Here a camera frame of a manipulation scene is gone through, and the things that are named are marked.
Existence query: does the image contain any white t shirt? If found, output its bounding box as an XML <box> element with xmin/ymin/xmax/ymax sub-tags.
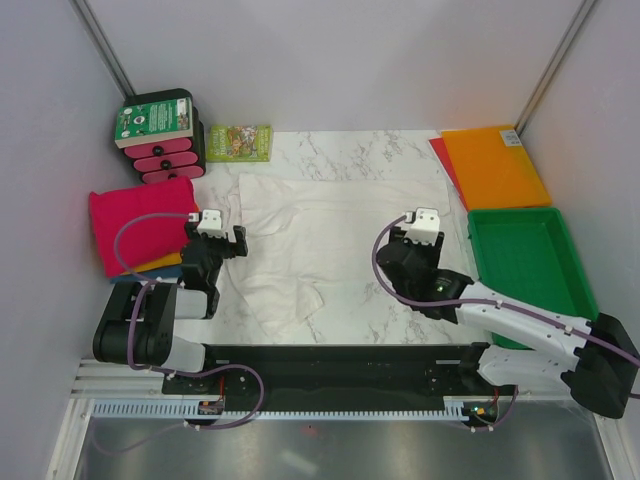
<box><xmin>228</xmin><ymin>174</ymin><xmax>466</xmax><ymax>341</ymax></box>

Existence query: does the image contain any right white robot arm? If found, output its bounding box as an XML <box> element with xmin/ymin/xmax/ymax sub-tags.
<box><xmin>371</xmin><ymin>221</ymin><xmax>639</xmax><ymax>419</ymax></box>

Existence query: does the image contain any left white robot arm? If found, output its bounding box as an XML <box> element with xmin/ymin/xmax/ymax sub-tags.
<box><xmin>92</xmin><ymin>222</ymin><xmax>248</xmax><ymax>393</ymax></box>

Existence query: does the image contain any yellow folded t shirt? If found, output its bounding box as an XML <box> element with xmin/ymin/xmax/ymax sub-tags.
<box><xmin>126</xmin><ymin>252</ymin><xmax>181</xmax><ymax>274</ymax></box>

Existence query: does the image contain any blue folded t shirt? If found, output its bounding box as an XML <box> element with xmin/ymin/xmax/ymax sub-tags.
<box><xmin>109</xmin><ymin>265</ymin><xmax>182</xmax><ymax>284</ymax></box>

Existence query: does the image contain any pink folded t shirt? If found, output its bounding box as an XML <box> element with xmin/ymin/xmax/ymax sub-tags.
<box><xmin>88</xmin><ymin>177</ymin><xmax>196</xmax><ymax>277</ymax></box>

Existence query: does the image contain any black pink drawer unit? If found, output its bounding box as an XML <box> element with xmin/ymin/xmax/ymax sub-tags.
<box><xmin>117</xmin><ymin>88</ymin><xmax>206</xmax><ymax>184</ymax></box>

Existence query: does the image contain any lime green picture book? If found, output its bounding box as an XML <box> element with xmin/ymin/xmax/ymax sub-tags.
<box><xmin>206</xmin><ymin>125</ymin><xmax>273</xmax><ymax>163</ymax></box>

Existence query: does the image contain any red plastic board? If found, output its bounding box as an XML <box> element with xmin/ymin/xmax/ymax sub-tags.
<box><xmin>429</xmin><ymin>137</ymin><xmax>466</xmax><ymax>205</ymax></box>

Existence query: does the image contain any green plastic tray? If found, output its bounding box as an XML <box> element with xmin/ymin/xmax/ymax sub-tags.
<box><xmin>468</xmin><ymin>207</ymin><xmax>599</xmax><ymax>321</ymax></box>

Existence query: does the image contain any orange plastic board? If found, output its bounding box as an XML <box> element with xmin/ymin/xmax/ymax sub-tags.
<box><xmin>442</xmin><ymin>125</ymin><xmax>552</xmax><ymax>211</ymax></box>

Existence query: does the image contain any green book on drawers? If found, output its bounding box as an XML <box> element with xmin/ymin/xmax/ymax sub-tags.
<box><xmin>114</xmin><ymin>97</ymin><xmax>194</xmax><ymax>149</ymax></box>

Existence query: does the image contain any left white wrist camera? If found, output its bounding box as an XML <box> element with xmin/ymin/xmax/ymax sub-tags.
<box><xmin>185</xmin><ymin>209</ymin><xmax>225</xmax><ymax>238</ymax></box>

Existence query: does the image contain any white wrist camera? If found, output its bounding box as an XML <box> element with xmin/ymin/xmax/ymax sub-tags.
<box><xmin>404</xmin><ymin>208</ymin><xmax>440</xmax><ymax>243</ymax></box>
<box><xmin>185</xmin><ymin>209</ymin><xmax>225</xmax><ymax>238</ymax></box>

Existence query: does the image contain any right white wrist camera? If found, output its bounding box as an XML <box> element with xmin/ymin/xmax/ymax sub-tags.
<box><xmin>404</xmin><ymin>208</ymin><xmax>440</xmax><ymax>243</ymax></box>

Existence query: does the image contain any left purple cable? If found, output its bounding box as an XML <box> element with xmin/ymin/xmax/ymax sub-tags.
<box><xmin>92</xmin><ymin>211</ymin><xmax>266</xmax><ymax>456</ymax></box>

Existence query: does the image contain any purple cable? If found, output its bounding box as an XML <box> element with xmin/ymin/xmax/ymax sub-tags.
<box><xmin>92</xmin><ymin>211</ymin><xmax>266</xmax><ymax>456</ymax></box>
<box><xmin>372</xmin><ymin>214</ymin><xmax>640</xmax><ymax>434</ymax></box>

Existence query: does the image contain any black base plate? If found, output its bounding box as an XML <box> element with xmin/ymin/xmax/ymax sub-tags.
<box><xmin>162</xmin><ymin>344</ymin><xmax>514</xmax><ymax>410</ymax></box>

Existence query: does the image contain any white slotted cable duct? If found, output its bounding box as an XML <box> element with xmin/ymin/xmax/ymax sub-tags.
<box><xmin>91</xmin><ymin>398</ymin><xmax>481</xmax><ymax>421</ymax></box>

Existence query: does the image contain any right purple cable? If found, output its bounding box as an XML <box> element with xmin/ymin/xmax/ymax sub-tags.
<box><xmin>372</xmin><ymin>214</ymin><xmax>640</xmax><ymax>434</ymax></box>

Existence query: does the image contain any aluminium rail frame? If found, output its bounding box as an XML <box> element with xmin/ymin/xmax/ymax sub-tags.
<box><xmin>47</xmin><ymin>360</ymin><xmax>639</xmax><ymax>479</ymax></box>

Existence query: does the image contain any right aluminium corner post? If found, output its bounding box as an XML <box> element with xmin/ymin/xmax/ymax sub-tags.
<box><xmin>514</xmin><ymin>0</ymin><xmax>600</xmax><ymax>136</ymax></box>

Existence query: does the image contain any aluminium corner post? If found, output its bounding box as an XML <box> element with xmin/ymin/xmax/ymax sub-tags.
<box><xmin>514</xmin><ymin>0</ymin><xmax>600</xmax><ymax>136</ymax></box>
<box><xmin>69</xmin><ymin>0</ymin><xmax>135</xmax><ymax>97</ymax></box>

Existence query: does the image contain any left aluminium corner post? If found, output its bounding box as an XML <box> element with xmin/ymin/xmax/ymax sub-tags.
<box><xmin>69</xmin><ymin>0</ymin><xmax>135</xmax><ymax>97</ymax></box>

